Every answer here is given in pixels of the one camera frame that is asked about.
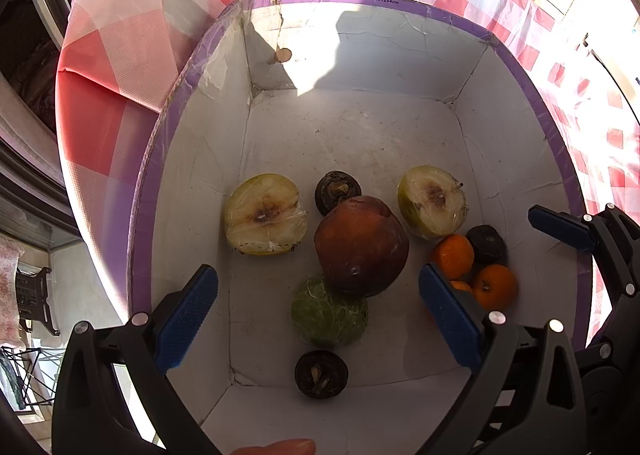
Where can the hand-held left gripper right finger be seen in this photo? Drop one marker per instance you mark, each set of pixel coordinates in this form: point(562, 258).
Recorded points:
point(450, 315)

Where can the red white checked tablecloth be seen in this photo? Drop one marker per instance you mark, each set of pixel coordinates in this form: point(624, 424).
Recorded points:
point(125, 35)

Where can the metal drying rack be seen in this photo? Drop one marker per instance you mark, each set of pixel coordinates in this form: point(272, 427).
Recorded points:
point(27, 377)

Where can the round green fruit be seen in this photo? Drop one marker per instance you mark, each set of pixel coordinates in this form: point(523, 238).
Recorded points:
point(330, 312)

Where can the small orange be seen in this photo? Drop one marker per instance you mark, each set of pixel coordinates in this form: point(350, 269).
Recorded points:
point(495, 287)
point(452, 255)
point(462, 287)

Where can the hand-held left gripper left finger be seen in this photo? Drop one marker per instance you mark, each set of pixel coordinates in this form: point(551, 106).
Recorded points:
point(187, 320)

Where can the black plastic stool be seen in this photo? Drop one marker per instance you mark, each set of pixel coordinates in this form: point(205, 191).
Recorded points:
point(34, 300)

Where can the dark water chestnut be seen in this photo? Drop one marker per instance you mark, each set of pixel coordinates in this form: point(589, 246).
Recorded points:
point(486, 244)
point(337, 191)
point(320, 375)

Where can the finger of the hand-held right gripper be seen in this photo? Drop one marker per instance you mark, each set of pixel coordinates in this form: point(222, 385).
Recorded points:
point(612, 385)
point(560, 227)

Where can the white box with purple rim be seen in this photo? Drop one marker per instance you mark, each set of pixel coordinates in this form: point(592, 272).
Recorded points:
point(350, 135)

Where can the small wooden peg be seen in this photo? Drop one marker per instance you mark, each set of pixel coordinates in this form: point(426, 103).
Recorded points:
point(281, 56)

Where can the large dark red fruit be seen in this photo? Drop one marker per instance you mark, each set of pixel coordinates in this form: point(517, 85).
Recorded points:
point(360, 245)

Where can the person's left hand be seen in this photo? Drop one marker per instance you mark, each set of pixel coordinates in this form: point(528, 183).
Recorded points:
point(275, 447)

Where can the halved apple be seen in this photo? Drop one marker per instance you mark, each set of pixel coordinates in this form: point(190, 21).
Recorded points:
point(432, 207)
point(265, 220)

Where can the pink patterned cloth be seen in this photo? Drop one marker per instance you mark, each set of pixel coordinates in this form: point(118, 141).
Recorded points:
point(7, 290)

